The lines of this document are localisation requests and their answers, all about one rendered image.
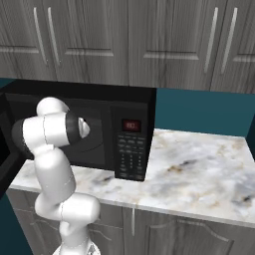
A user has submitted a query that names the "black microwave oven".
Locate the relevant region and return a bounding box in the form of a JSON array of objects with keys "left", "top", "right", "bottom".
[{"left": 0, "top": 79, "right": 157, "bottom": 182}]

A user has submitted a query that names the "grey wood lower cupboard door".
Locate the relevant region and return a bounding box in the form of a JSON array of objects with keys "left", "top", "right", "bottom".
[
  {"left": 5, "top": 188, "right": 126, "bottom": 255},
  {"left": 122, "top": 206, "right": 255, "bottom": 255}
]

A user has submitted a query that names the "grey wood cupboard door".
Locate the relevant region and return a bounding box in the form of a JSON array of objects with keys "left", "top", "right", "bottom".
[
  {"left": 122, "top": 206, "right": 255, "bottom": 255},
  {"left": 41, "top": 0, "right": 130, "bottom": 87},
  {"left": 5, "top": 188, "right": 126, "bottom": 255},
  {"left": 0, "top": 0, "right": 58, "bottom": 83},
  {"left": 127, "top": 0, "right": 229, "bottom": 92},
  {"left": 209, "top": 0, "right": 255, "bottom": 95}
]

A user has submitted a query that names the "grey wood upper cupboard door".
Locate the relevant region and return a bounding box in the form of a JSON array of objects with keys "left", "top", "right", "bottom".
[
  {"left": 0, "top": 0, "right": 58, "bottom": 83},
  {"left": 209, "top": 0, "right": 255, "bottom": 95},
  {"left": 127, "top": 0, "right": 229, "bottom": 92},
  {"left": 41, "top": 0, "right": 130, "bottom": 87}
]

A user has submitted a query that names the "black microwave door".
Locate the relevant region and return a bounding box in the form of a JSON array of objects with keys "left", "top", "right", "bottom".
[{"left": 0, "top": 91, "right": 27, "bottom": 201}]

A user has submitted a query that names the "short silver cupboard handle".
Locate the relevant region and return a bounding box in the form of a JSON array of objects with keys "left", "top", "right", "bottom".
[{"left": 130, "top": 206, "right": 136, "bottom": 237}]

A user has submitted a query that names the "silver bar cupboard handle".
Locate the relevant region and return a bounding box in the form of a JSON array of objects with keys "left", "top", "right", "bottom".
[
  {"left": 220, "top": 6, "right": 239, "bottom": 75},
  {"left": 32, "top": 6, "right": 49, "bottom": 66},
  {"left": 46, "top": 6, "right": 62, "bottom": 67},
  {"left": 202, "top": 6, "right": 220, "bottom": 75}
]

